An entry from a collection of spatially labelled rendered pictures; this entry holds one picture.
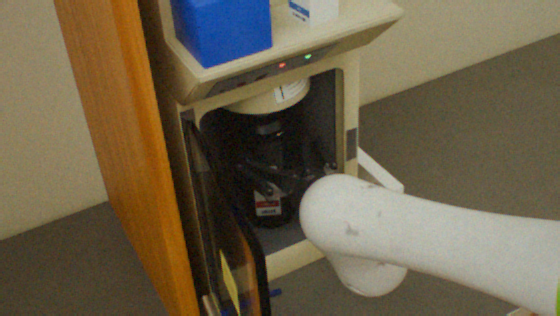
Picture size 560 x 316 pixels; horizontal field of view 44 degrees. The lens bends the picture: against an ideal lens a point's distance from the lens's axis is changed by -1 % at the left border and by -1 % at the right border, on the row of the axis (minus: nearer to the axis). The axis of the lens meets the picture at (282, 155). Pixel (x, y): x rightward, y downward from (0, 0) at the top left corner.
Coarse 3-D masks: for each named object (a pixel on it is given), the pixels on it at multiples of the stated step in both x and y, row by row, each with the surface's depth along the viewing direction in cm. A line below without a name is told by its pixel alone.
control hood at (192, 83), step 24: (360, 0) 101; (384, 0) 100; (288, 24) 96; (336, 24) 95; (360, 24) 96; (384, 24) 98; (168, 48) 95; (288, 48) 92; (312, 48) 95; (336, 48) 102; (192, 72) 88; (216, 72) 88; (240, 72) 91; (192, 96) 94
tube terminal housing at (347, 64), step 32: (160, 0) 91; (160, 32) 96; (160, 64) 102; (320, 64) 111; (352, 64) 114; (160, 96) 109; (224, 96) 105; (352, 96) 118; (352, 128) 123; (352, 160) 127; (192, 192) 113; (192, 224) 121; (192, 256) 132; (288, 256) 133; (320, 256) 138
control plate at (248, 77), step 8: (320, 48) 97; (328, 48) 99; (296, 56) 96; (304, 56) 98; (312, 56) 100; (320, 56) 103; (272, 64) 94; (288, 64) 99; (296, 64) 101; (304, 64) 104; (248, 72) 93; (256, 72) 95; (264, 72) 98; (272, 72) 100; (224, 80) 92; (232, 80) 94; (240, 80) 96; (248, 80) 99; (216, 88) 95; (232, 88) 100; (208, 96) 99
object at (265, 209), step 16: (288, 112) 126; (288, 128) 123; (256, 144) 123; (272, 144) 123; (288, 144) 127; (256, 160) 125; (272, 160) 125; (288, 160) 128; (256, 192) 130; (256, 208) 133; (272, 208) 132; (288, 208) 134
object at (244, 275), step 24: (192, 144) 101; (216, 168) 91; (216, 192) 92; (216, 216) 98; (240, 216) 84; (216, 240) 105; (240, 240) 85; (216, 264) 113; (240, 264) 90; (216, 288) 122; (240, 288) 95; (240, 312) 102; (264, 312) 85
